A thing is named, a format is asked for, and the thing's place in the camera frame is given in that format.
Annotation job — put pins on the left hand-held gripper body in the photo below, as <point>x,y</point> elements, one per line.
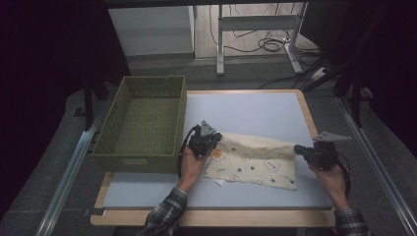
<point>200,141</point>

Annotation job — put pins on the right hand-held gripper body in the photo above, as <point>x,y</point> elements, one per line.
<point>324,154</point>

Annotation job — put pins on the cream printed cloth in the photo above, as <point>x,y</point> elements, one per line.
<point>255,160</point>

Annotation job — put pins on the green woven basket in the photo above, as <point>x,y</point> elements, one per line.
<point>108,134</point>

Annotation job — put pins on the person's left hand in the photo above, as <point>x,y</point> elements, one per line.
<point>191,170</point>

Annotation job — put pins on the person's right hand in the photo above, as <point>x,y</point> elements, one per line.
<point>334,185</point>

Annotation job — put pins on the pale grey table mat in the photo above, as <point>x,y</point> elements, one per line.
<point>255,114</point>

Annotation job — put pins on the black stand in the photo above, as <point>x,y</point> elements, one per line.
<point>356,101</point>
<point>88,105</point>

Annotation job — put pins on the white power strip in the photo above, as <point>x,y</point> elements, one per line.
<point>318,74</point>

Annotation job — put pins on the dark curtain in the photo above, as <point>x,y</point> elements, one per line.
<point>42,82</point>
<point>390,65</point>

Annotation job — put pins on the white cabinet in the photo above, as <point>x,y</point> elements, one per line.
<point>150,31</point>

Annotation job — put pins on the black tape piece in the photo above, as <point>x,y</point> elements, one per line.
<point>95,211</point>

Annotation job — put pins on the metal floor rail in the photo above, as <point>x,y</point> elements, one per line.
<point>377,164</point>
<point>70,170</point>

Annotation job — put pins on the white metal desk frame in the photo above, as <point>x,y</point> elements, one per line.
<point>255,23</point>

